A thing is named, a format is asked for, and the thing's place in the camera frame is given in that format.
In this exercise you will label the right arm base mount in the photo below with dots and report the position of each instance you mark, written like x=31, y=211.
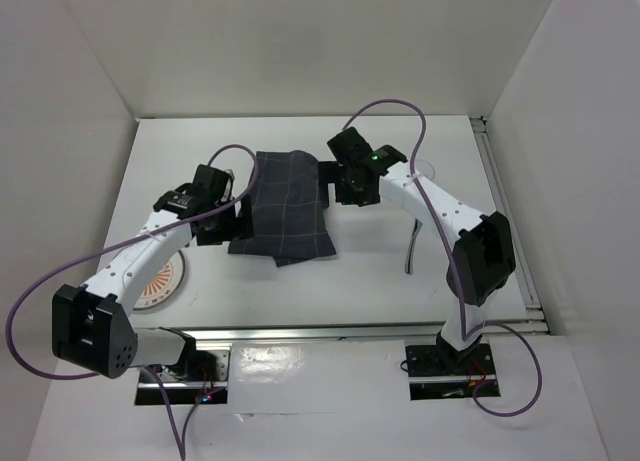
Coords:
x=430, y=378

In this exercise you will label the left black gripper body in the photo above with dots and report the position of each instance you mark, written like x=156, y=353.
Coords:
x=222, y=227

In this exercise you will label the clear wine glass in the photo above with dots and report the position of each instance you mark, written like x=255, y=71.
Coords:
x=425, y=168

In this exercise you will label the dark checked cloth placemat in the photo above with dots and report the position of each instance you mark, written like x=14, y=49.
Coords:
x=287, y=212

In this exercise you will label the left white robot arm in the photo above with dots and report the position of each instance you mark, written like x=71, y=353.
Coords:
x=91, y=325

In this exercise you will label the silver table knife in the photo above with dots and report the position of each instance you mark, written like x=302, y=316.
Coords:
x=409, y=260

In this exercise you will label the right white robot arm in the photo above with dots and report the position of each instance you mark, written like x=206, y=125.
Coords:
x=482, y=254

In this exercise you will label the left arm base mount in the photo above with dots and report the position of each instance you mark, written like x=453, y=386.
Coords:
x=203, y=377

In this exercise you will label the aluminium frame rail front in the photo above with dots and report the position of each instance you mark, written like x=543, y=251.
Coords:
x=315, y=333

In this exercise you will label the aluminium frame rail right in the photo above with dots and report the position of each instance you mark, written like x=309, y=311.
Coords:
x=535, y=312

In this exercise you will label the aluminium frame rail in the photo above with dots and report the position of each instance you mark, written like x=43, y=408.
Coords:
x=315, y=333
x=535, y=312

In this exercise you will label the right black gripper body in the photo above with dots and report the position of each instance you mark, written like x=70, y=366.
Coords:
x=346, y=192

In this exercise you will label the white orange patterned plate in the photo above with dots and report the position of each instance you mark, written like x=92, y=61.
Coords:
x=164, y=284

